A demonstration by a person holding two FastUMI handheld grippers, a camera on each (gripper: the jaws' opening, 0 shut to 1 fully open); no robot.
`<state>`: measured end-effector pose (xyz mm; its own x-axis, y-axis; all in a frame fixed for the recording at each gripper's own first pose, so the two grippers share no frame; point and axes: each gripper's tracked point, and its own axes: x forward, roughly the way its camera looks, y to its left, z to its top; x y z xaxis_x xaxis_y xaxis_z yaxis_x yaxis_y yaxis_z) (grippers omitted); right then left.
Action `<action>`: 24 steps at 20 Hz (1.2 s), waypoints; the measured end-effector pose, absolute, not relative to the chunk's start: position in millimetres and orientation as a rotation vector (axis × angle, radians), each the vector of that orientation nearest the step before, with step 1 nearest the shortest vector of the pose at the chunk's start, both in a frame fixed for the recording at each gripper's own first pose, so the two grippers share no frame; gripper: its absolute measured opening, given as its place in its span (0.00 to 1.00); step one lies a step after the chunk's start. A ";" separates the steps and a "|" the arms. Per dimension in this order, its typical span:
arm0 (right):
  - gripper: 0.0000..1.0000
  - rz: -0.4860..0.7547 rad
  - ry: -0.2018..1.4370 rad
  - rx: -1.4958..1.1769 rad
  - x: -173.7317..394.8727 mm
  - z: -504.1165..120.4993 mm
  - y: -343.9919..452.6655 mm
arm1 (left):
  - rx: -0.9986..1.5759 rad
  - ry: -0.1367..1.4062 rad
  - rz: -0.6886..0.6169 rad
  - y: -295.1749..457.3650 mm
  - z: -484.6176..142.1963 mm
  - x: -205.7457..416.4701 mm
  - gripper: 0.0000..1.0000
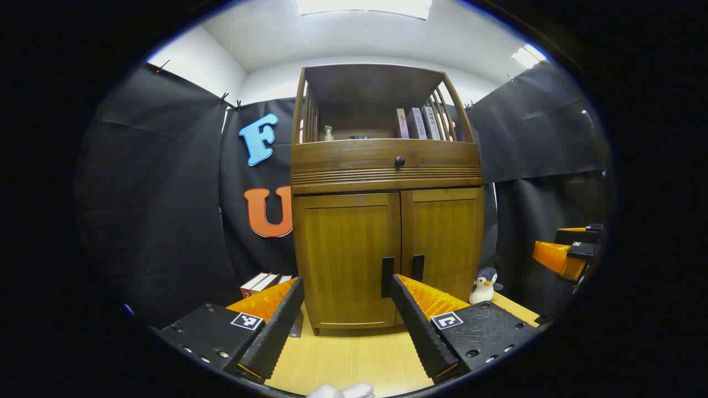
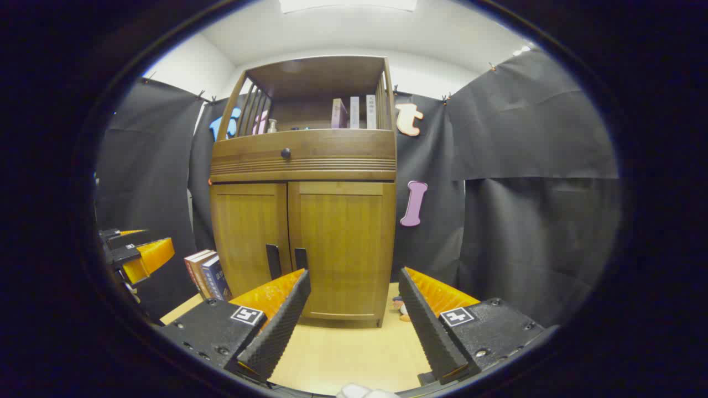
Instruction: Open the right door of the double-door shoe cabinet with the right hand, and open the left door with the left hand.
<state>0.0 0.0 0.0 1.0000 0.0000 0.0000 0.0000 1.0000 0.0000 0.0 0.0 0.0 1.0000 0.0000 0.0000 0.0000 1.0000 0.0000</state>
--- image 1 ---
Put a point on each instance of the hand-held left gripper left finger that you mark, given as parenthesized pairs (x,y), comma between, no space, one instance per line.
(276,331)

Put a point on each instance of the lilac upright book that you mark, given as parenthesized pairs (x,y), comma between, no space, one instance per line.
(417,123)

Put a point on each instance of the blue cover book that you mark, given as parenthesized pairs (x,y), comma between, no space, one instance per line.
(297,326)

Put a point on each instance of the penguin plush toy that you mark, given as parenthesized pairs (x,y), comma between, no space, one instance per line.
(484,287)

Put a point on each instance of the grey upright book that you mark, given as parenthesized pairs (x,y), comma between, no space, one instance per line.
(432,124)

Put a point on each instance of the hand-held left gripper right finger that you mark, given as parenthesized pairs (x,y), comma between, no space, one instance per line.
(423,337)

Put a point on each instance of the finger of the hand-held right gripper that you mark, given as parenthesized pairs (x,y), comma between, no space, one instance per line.
(575,236)
(553,257)

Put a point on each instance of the mauve upright book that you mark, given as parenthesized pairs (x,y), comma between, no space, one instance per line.
(402,124)

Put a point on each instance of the wooden shoe cabinet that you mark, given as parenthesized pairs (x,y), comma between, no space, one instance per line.
(359,94)

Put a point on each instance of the ceiling light panel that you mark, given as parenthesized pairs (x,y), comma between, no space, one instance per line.
(365,6)
(528,56)

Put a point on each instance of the wooden shoe cabinet door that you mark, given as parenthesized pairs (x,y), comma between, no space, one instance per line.
(448,237)
(343,260)

